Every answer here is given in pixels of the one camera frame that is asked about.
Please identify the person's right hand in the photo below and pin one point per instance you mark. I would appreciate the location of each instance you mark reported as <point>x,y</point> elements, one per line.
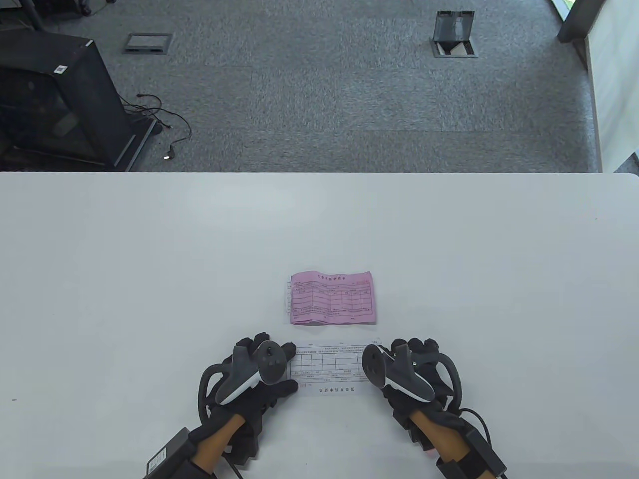
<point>424,349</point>

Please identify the person's left hand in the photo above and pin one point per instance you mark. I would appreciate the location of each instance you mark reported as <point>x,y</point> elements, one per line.
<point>287,386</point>

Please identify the white invoice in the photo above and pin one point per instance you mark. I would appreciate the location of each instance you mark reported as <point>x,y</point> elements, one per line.
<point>329,366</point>
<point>288,299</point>

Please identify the pink invoice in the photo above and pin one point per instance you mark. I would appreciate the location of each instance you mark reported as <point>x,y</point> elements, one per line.
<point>332,299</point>

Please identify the person's left forearm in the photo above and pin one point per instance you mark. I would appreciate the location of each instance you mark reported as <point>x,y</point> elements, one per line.
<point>217,441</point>

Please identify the black forearm battery box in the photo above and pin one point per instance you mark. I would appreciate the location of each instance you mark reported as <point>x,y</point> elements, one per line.
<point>486,454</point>
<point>167,454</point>

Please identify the person's right forearm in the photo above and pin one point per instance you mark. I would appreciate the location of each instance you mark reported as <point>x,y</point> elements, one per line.
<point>439,436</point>

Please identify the grey tracking controller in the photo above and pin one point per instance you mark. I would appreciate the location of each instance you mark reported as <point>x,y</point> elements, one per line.
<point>399,381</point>
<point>269,361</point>

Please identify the open grey floor socket box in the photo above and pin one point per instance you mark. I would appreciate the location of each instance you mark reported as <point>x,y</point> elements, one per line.
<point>453,27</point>

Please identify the white partition panel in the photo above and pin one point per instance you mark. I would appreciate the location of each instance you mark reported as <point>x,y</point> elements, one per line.
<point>616,75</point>

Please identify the black equipment cabinet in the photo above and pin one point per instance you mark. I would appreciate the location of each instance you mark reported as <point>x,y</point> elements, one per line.
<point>75,100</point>

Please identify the closed grey floor socket box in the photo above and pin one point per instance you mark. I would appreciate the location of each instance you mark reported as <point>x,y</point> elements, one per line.
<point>148,43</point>

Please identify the dark furniture base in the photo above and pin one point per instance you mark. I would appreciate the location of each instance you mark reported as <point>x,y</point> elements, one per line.
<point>50,7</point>

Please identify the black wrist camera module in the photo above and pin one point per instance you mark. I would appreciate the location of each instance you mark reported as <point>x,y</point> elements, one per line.
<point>244,439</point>
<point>422,439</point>

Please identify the dark grey post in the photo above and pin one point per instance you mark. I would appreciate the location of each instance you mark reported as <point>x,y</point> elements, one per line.
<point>579,20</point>

